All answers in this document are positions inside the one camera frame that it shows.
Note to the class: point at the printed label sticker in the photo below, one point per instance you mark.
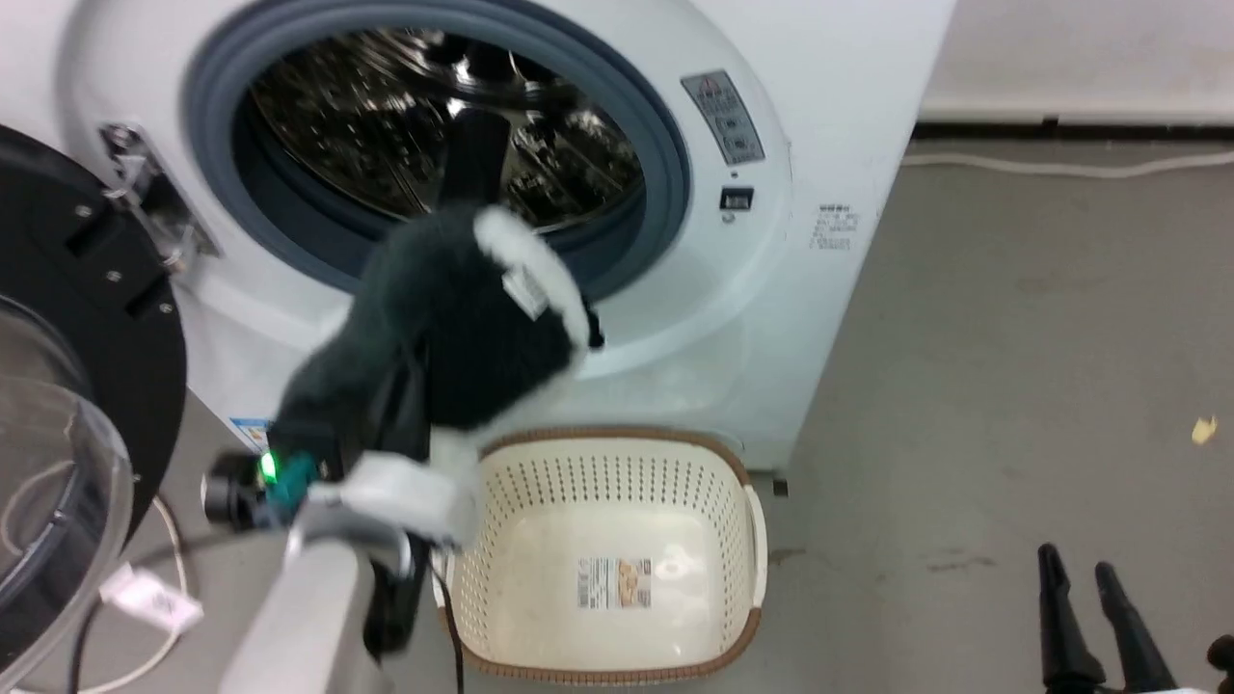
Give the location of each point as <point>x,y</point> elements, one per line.
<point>614,582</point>

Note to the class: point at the yellow paper scrap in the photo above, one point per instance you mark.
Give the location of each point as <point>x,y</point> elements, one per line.
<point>1204,430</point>

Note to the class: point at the black door latch slot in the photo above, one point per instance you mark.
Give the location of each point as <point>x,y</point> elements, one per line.
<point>736,199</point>

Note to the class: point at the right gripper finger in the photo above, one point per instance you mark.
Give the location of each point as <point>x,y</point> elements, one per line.
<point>1065,627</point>
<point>1136,636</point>

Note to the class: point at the blue energy sticker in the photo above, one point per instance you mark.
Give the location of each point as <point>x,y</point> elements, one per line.
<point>251,434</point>

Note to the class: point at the grey warning label sticker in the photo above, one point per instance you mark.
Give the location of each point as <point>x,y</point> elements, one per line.
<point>725,118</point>

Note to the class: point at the black teal wrist camera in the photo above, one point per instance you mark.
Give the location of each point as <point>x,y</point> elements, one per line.
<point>253,487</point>

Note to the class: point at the black washer door, clear dome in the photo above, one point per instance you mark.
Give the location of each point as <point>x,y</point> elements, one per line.
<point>101,318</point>

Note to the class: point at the cream perforated laundry basket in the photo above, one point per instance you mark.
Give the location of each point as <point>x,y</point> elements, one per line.
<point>617,530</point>

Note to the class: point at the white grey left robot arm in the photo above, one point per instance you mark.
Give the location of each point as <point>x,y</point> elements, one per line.
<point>308,617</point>

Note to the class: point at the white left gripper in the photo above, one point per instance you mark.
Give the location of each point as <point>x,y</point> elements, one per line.
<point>395,492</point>

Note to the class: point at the white front-load washing machine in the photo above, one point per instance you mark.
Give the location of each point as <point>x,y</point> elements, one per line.
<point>829,87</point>

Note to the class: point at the metal door hinge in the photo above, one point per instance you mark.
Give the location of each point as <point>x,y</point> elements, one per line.
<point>154,207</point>

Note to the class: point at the steel washer drum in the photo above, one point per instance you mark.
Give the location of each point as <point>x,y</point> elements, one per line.
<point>366,125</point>

